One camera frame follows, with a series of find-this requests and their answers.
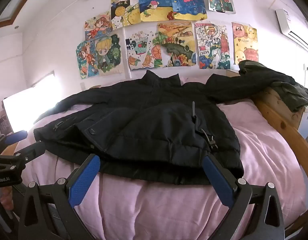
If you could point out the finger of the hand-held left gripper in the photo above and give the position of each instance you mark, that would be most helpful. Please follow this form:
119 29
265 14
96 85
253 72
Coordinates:
31 150
16 136

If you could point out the bright window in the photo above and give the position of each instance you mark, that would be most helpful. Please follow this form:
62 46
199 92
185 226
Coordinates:
26 105

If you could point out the wooden framed panel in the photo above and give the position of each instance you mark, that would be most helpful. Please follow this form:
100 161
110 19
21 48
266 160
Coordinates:
11 2

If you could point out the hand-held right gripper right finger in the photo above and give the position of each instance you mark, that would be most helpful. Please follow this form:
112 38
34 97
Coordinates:
217 180

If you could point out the white air conditioner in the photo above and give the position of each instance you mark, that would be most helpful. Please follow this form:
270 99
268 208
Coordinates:
286 22

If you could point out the group of colourful wall drawings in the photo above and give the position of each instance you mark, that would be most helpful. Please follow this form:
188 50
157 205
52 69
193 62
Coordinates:
179 2

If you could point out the dark green garment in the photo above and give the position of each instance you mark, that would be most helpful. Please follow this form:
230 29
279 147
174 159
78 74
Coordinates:
289 90

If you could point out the black padded jacket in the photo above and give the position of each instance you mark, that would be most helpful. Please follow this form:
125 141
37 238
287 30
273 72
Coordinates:
149 130

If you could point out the white wall socket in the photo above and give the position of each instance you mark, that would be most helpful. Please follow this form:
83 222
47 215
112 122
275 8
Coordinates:
83 85

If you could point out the pink bed sheet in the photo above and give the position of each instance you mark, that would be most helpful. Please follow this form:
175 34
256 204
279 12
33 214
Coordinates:
169 205

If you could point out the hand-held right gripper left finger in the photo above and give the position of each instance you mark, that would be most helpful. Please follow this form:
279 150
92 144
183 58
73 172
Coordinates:
85 177

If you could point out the person's left hand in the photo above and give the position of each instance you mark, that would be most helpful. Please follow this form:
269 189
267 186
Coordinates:
6 197

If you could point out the dark basket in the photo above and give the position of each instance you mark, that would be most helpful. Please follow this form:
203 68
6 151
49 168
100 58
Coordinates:
3 125

